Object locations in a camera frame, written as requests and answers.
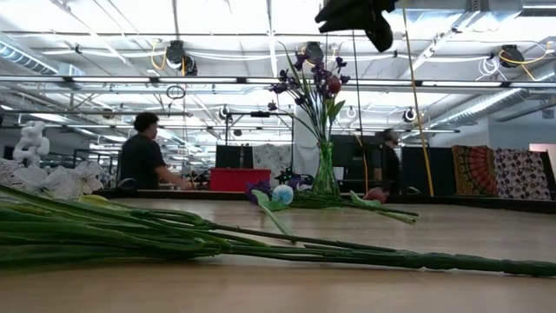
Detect black screen panel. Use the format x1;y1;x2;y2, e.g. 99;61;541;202
330;134;386;192

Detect purple flower bunch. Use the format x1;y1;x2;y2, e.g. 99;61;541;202
267;41;352;147

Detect white flower bouquet green stems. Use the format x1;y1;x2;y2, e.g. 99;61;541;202
0;156;556;278

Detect black metal rig frame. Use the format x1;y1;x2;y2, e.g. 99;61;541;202
224;110;295;173

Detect white circle patterned cloth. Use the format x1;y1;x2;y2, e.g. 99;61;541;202
493;147;552;201

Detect orange mandala cloth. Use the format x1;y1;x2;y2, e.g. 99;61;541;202
451;144;500;197

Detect black ceiling cable reel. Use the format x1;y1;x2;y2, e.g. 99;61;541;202
498;43;526;70
164;39;199;77
301;41;326;66

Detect red plastic bin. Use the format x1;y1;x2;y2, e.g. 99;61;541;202
209;168;273;192

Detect yellow hanging cable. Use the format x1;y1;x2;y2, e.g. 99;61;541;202
400;6;435;197

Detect person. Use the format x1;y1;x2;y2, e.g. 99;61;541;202
119;111;195;191
372;128;403;196

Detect single purple flower stem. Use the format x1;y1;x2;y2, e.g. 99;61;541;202
244;179;420;217

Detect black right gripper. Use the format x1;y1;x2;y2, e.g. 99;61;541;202
315;0;397;53

